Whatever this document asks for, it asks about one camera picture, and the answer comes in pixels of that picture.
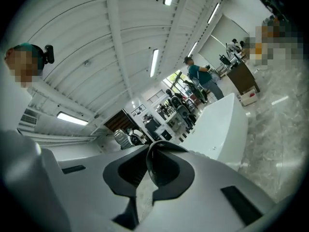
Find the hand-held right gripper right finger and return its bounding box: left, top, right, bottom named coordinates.
left=152, top=150, right=195, bottom=202

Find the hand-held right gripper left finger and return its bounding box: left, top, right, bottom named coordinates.
left=103, top=145, right=148, bottom=231

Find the white bathtub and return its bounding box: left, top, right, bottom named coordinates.
left=178, top=92, right=249, bottom=172

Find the silver ribbed suitcase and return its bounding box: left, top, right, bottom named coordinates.
left=112, top=129, right=136, bottom=149

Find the brown staircase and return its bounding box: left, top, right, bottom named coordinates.
left=103, top=110, right=132, bottom=130

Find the black balcony railing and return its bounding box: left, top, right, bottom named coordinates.
left=146, top=89, right=167, bottom=103

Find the large window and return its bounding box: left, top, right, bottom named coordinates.
left=163, top=70, right=191, bottom=99

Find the white box with red item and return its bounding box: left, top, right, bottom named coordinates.
left=240, top=88, right=258, bottom=106

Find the ceiling air conditioner vent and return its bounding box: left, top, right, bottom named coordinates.
left=19, top=114, right=38, bottom=125

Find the brown cabinet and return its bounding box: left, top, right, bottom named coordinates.
left=226, top=57, right=261, bottom=94

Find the grey roller blind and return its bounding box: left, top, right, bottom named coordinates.
left=222, top=14, right=249, bottom=45
left=199, top=34, right=229, bottom=67

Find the person's head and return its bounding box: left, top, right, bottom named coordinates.
left=4, top=44, right=44, bottom=89

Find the black head camera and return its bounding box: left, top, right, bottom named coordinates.
left=43, top=44, right=55, bottom=64

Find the teal head strap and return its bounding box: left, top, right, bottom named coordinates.
left=14, top=42, right=45, bottom=70

